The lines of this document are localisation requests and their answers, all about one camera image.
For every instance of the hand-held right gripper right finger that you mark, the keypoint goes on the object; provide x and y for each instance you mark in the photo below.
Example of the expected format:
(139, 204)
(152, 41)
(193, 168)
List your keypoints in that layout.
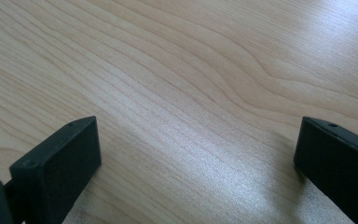
(338, 165)

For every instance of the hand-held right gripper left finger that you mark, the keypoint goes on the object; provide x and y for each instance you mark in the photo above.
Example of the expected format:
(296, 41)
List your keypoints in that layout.
(59, 168)

